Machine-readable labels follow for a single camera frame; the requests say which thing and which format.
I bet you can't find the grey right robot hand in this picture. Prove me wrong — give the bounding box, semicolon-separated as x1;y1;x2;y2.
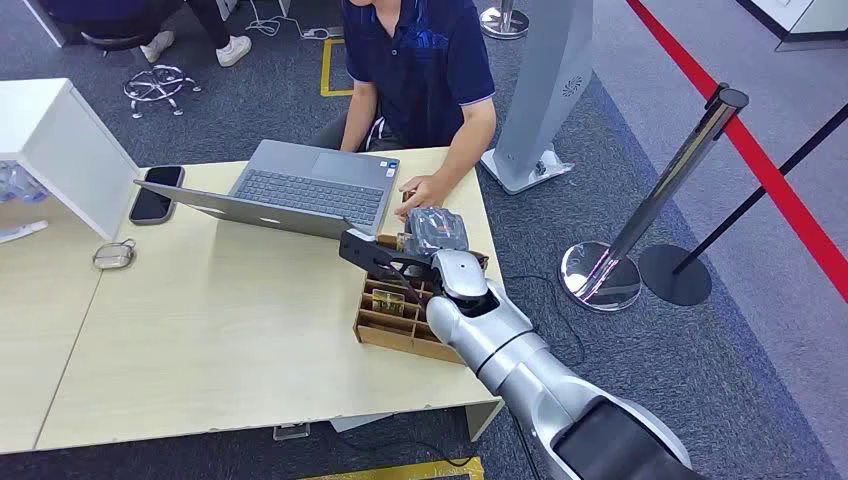
396;206;471;261

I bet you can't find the person's left hand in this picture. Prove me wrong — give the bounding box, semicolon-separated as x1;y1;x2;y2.
394;173;453;218

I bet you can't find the small printed card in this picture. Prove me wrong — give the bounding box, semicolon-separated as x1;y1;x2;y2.
370;288;406;317

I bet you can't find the wooden compartment card box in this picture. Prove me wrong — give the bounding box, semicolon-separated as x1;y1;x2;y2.
352;233;492;366

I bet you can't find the seated person with white shoes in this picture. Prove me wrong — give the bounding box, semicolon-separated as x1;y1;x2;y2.
39;0;254;69

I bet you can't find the grey open laptop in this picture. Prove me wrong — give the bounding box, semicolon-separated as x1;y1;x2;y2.
133;139;401;241

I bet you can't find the grey kiosk stand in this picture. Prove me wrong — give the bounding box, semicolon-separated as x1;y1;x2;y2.
479;0;595;196

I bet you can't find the chrome stanchion base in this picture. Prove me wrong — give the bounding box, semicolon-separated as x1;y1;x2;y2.
478;0;531;41

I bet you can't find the yellow floor tape strip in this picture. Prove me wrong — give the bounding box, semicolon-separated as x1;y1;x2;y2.
298;456;486;480

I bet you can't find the black smartphone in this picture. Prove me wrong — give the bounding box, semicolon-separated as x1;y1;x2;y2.
128;165;187;227

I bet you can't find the chrome chair base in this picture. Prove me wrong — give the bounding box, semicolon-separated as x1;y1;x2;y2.
123;64;203;121

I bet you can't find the white box cabinet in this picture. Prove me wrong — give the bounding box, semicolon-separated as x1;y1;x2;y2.
0;78;140;242

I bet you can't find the flat white plastic item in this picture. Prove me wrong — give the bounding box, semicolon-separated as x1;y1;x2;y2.
0;219;50;246

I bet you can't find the clear plastic water bottle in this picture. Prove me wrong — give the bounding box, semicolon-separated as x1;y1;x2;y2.
0;160;49;205

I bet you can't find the white counter furniture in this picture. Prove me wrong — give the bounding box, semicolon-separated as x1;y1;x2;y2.
735;0;848;53

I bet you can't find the black floor cable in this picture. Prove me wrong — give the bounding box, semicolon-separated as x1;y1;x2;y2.
502;272;587;369

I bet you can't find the chrome stanchion post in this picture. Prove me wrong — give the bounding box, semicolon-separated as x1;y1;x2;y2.
559;82;751;314

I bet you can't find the black cable under desk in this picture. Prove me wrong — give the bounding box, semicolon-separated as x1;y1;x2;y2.
331;429;480;470

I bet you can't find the black stanchion post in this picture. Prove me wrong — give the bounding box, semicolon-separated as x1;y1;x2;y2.
638;100;848;308

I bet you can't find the white floor cable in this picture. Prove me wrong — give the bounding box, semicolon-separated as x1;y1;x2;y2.
244;0;346;41

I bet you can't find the small grey pouch with cord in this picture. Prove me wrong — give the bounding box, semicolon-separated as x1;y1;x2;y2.
91;238;138;271

